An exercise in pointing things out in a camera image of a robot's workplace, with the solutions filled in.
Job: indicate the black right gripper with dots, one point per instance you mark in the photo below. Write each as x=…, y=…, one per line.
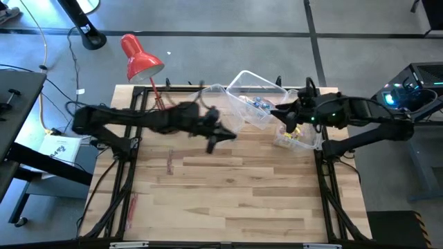
x=308, y=112

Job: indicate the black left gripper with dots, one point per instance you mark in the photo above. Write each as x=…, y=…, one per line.
x=206, y=128

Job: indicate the yellow purple candy packet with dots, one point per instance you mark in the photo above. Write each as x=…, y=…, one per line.
x=298, y=135
x=285, y=134

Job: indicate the clear plastic storage bin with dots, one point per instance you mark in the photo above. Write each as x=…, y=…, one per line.
x=304, y=141
x=228, y=103
x=252, y=86

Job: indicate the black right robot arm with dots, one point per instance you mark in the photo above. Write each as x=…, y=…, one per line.
x=363, y=110

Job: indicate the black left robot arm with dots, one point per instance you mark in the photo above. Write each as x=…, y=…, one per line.
x=138, y=119

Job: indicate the red desk lamp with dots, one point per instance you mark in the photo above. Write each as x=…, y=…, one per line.
x=138, y=62

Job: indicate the white label plate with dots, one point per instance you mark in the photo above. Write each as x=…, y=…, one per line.
x=322, y=246
x=128, y=245

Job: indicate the black computer tower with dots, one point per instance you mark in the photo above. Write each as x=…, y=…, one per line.
x=425, y=74

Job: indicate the grey metal side table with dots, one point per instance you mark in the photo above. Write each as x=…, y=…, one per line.
x=432, y=110

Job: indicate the black hazard-striped box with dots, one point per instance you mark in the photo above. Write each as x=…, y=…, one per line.
x=394, y=230

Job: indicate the white paper sheet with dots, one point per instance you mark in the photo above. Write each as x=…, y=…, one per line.
x=60, y=148

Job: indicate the black stand base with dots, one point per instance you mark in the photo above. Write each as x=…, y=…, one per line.
x=88, y=34

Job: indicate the black cabinet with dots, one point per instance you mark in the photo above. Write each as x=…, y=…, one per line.
x=432, y=14

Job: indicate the grey desk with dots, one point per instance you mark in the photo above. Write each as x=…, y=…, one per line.
x=20, y=103

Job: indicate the person's foot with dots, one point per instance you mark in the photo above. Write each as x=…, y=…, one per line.
x=8, y=14

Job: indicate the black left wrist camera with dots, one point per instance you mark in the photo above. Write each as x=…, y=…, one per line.
x=211, y=114

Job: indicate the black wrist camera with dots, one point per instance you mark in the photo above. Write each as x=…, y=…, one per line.
x=307, y=93
x=211, y=114

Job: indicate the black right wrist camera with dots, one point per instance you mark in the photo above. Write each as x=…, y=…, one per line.
x=307, y=93

